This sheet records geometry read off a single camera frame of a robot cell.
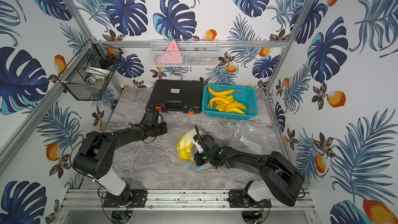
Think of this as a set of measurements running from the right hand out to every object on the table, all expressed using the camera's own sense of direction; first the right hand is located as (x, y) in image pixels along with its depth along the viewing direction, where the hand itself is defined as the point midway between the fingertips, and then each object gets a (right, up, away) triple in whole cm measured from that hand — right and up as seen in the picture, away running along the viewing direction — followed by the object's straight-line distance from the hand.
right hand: (194, 157), depth 84 cm
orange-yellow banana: (+16, +37, +26) cm, 48 cm away
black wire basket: (-54, +45, -4) cm, 71 cm away
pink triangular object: (-13, +57, +6) cm, 59 cm away
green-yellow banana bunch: (-5, +4, -1) cm, 6 cm away
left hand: (-17, +16, +11) cm, 25 cm away
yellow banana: (+27, +25, +18) cm, 41 cm away
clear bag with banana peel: (-2, +12, +3) cm, 13 cm away
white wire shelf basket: (-1, +60, +8) cm, 60 cm away
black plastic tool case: (-12, +35, +25) cm, 45 cm away
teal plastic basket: (+38, +35, +32) cm, 61 cm away
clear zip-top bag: (+34, +9, +8) cm, 36 cm away
